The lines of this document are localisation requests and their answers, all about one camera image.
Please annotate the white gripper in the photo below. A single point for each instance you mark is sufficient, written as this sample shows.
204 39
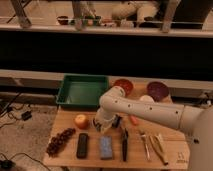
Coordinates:
103 120

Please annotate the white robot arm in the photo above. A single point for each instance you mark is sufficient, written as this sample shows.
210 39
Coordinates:
192 121

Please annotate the green plastic tray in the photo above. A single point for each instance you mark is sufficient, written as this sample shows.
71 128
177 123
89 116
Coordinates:
82 91

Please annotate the orange fruit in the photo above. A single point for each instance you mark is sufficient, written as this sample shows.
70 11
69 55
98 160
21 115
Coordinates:
81 121

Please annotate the blue sponge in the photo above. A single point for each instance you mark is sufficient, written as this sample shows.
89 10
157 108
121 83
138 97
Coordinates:
106 151

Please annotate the orange carrot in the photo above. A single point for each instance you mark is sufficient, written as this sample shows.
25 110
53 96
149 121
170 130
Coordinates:
134 120

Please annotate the black remote control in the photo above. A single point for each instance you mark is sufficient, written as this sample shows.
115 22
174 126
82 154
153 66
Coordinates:
82 146

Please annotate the metal fork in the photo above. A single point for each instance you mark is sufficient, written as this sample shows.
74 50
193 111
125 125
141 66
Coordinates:
144 139

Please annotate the white cup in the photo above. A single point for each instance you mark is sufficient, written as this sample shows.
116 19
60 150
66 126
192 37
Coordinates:
146 98

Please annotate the bunch of dark grapes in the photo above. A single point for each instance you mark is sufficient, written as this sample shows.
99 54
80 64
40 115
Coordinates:
58 142

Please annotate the wooden utensil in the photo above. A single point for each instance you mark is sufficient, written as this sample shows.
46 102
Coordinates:
157 143

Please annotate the purple bowl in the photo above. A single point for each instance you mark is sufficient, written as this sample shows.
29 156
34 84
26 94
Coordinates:
157 90

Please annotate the black power adapter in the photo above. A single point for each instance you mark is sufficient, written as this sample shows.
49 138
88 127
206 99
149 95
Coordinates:
26 115

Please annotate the dark red background bowl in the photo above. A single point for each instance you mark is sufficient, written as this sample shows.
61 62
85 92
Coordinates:
62 20

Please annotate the person in white clothes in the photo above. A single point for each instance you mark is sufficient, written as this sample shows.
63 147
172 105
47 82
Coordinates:
142 9

